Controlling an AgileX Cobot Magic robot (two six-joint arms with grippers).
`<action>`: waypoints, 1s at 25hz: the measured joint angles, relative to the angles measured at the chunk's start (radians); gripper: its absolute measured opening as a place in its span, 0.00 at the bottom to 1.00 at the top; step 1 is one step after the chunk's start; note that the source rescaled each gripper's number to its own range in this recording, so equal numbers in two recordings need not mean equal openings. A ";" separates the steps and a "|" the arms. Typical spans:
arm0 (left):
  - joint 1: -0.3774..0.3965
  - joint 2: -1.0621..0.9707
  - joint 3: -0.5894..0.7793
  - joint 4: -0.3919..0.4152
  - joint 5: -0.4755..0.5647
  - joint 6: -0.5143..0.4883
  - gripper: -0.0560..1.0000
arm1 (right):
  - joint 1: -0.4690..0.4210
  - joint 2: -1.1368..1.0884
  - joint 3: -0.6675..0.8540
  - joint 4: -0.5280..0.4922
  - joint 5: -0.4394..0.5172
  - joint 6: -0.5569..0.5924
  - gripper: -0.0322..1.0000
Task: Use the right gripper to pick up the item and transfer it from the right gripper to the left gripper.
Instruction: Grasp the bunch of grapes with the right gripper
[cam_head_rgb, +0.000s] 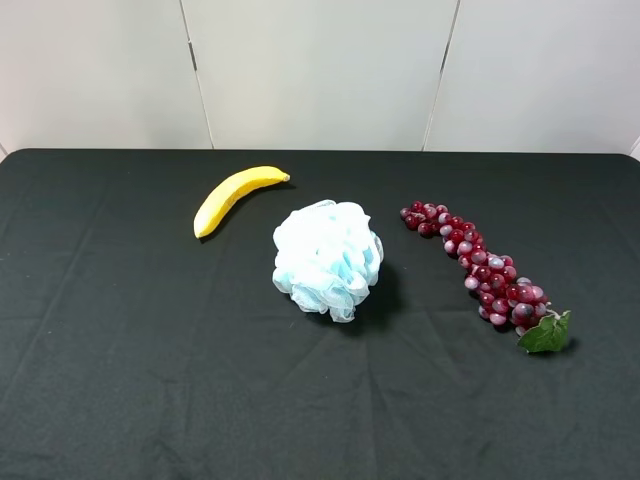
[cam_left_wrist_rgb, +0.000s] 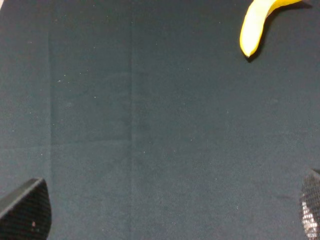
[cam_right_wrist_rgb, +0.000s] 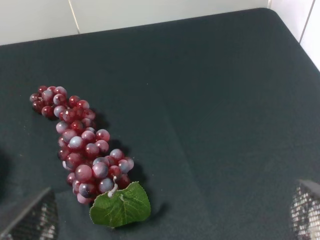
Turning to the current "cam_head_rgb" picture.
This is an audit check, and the red plastic grape bunch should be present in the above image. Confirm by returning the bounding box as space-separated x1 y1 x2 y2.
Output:
400 201 571 354

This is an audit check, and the white and blue bath pouf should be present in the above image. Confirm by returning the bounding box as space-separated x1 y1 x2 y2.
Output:
272 199 384 323

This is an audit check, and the yellow banana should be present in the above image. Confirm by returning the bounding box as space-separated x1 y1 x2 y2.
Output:
193 166 290 239

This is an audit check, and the black tablecloth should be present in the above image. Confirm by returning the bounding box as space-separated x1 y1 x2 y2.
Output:
1 149 639 479

